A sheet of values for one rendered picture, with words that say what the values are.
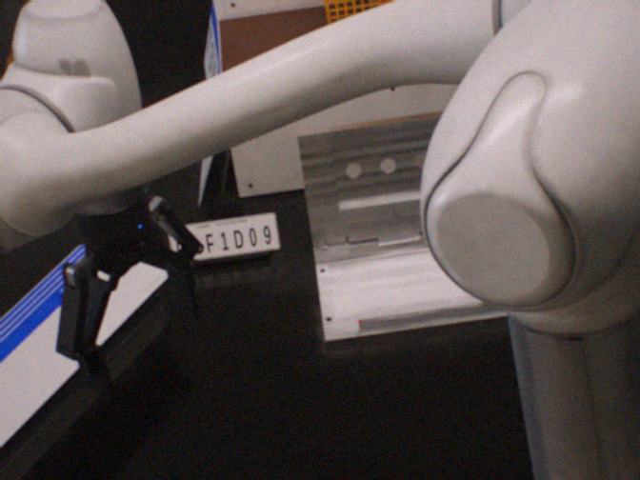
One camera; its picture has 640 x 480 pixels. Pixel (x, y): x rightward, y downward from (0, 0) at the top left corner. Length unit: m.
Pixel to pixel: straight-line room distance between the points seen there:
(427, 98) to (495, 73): 1.33
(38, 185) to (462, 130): 0.45
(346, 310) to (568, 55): 1.20
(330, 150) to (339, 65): 0.93
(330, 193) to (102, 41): 0.82
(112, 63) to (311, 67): 0.25
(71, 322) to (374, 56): 0.48
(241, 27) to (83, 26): 1.05
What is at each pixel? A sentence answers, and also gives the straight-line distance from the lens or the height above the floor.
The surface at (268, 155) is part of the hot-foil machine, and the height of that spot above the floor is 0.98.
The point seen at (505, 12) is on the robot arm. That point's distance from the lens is 1.02.
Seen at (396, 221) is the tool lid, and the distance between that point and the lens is 2.09.
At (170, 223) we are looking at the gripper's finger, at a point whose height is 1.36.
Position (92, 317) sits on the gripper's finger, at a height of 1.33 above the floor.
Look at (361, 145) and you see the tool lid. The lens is 2.05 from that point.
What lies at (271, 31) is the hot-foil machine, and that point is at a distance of 2.30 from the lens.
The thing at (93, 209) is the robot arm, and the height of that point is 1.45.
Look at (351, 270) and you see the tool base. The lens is 2.08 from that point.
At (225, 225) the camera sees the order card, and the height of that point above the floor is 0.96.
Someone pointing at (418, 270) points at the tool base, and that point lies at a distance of 2.07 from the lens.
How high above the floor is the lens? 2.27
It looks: 39 degrees down
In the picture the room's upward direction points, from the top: 8 degrees counter-clockwise
